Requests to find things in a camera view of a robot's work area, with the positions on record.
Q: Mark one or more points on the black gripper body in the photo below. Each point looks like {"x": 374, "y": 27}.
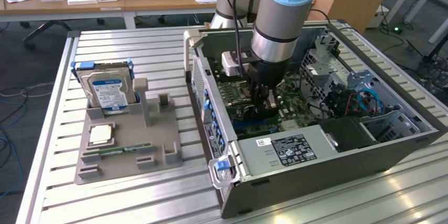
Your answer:
{"x": 269, "y": 74}

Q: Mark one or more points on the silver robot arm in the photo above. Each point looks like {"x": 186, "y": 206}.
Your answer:
{"x": 280, "y": 24}

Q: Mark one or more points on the CPU socket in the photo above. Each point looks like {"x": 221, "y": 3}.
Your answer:
{"x": 242, "y": 91}

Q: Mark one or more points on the green motherboard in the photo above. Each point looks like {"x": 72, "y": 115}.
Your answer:
{"x": 297, "y": 103}

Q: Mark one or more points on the blue expansion slot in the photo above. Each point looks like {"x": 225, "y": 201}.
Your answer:
{"x": 244, "y": 125}

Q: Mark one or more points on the perforated metal drive cage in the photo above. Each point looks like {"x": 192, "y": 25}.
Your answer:
{"x": 314, "y": 77}

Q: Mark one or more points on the grey power supply unit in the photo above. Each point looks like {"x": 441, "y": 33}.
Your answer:
{"x": 258, "y": 161}

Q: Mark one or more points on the blue case latch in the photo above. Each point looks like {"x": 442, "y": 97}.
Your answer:
{"x": 221, "y": 166}

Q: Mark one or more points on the grey open PC case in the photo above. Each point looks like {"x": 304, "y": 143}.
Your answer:
{"x": 314, "y": 182}

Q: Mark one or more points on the grey parts rack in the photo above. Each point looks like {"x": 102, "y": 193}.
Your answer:
{"x": 140, "y": 140}

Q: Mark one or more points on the white socket box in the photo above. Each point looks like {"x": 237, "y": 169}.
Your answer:
{"x": 378, "y": 16}

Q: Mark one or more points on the black device green light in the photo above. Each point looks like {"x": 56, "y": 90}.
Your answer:
{"x": 396, "y": 29}

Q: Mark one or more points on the metal disk bay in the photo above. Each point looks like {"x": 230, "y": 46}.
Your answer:
{"x": 402, "y": 127}

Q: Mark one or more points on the hard disk in blue caddy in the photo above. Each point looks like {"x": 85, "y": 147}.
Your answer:
{"x": 106, "y": 95}

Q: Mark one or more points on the green RAM stick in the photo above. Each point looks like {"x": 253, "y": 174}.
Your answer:
{"x": 112, "y": 151}

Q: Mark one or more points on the silver CPU chip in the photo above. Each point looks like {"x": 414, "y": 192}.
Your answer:
{"x": 100, "y": 135}

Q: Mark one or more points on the flat white box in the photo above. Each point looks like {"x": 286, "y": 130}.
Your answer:
{"x": 81, "y": 1}

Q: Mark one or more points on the black chair base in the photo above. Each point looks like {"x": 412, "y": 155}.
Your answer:
{"x": 45, "y": 30}

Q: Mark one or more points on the wooden desk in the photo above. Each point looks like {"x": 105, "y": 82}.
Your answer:
{"x": 52, "y": 6}

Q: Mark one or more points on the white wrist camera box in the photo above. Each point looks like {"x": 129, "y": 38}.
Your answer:
{"x": 230, "y": 64}

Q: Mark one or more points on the silver metal bracket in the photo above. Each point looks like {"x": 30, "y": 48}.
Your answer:
{"x": 361, "y": 77}

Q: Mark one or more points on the white table frame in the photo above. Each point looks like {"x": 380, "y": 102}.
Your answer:
{"x": 409, "y": 15}

